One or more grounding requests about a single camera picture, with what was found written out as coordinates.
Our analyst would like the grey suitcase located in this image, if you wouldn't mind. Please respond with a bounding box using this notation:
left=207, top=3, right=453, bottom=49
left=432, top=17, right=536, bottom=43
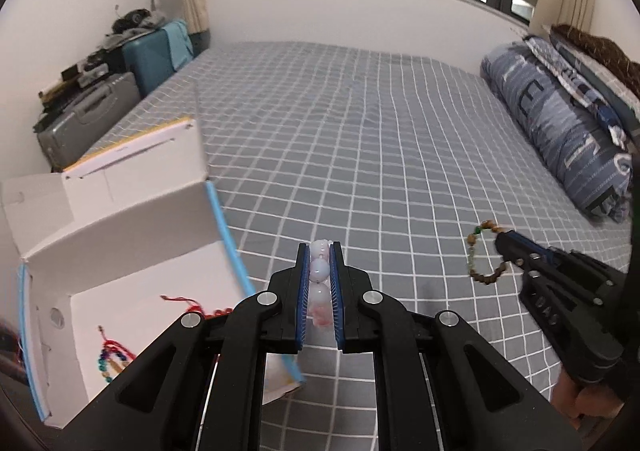
left=34, top=72, right=141, bottom=172

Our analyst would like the thin red string bracelet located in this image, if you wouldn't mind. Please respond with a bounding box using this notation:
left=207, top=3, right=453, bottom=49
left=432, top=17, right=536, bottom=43
left=160, top=295, right=207, bottom=316

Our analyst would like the brown fuzzy blanket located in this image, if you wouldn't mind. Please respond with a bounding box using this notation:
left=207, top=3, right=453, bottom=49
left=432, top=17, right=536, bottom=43
left=550, top=23, right=640, bottom=92

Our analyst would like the blue patterned pillow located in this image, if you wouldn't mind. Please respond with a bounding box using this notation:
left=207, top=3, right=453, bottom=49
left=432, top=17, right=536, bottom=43
left=522, top=33, right=640, bottom=146

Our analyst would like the brown bead bracelet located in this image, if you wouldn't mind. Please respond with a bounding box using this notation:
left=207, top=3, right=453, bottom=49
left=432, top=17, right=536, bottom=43
left=467, top=222, right=511, bottom=284

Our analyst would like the white cardboard box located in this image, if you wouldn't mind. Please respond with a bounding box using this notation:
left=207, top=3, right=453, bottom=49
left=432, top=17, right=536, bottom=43
left=0, top=117, right=307, bottom=429

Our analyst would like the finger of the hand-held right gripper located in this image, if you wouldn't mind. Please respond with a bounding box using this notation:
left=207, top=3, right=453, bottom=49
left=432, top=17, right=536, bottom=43
left=494, top=237, right=543, bottom=304
left=494, top=229, right=566, bottom=266

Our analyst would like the teal suitcase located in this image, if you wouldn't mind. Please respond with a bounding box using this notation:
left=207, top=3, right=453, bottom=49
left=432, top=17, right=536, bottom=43
left=122, top=21, right=193, bottom=96

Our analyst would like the person's right hand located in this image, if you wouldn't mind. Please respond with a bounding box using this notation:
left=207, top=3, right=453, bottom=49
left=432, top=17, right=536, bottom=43
left=552, top=370, right=626, bottom=432

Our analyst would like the pile of dark clothes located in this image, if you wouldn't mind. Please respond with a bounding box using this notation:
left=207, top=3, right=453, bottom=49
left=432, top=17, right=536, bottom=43
left=104, top=8, right=166, bottom=39

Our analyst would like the teal towel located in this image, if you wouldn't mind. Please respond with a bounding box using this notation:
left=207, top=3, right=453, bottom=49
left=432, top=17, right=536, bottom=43
left=162, top=20, right=195, bottom=72

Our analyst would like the multicolour bead bracelet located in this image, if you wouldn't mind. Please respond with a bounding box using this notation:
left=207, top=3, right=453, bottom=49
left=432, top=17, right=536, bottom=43
left=97, top=350, right=126, bottom=384

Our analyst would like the pink bead bracelet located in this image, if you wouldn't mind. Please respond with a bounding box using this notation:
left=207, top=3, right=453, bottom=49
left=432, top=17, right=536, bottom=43
left=307, top=239, right=335, bottom=332

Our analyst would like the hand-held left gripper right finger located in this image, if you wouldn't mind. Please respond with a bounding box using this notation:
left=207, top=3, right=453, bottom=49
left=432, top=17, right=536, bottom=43
left=329, top=241, right=585, bottom=451

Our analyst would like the pile of black gadgets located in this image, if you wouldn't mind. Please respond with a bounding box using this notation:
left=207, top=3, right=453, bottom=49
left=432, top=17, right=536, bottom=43
left=39, top=48, right=126, bottom=104

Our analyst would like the blue printed folded quilt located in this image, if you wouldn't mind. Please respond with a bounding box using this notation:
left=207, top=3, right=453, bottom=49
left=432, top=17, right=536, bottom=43
left=480, top=42, right=633, bottom=224

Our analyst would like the red string bracelet gold pendant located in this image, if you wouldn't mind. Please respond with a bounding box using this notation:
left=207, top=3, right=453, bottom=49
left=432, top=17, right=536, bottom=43
left=100, top=326, right=137, bottom=374

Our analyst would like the grey checked bed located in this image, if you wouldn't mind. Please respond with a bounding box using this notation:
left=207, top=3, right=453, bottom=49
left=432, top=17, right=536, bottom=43
left=65, top=41, right=636, bottom=451

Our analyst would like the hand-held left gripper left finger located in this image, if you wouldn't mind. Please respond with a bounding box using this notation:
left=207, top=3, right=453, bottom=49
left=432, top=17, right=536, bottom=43
left=60, top=242, right=309, bottom=451

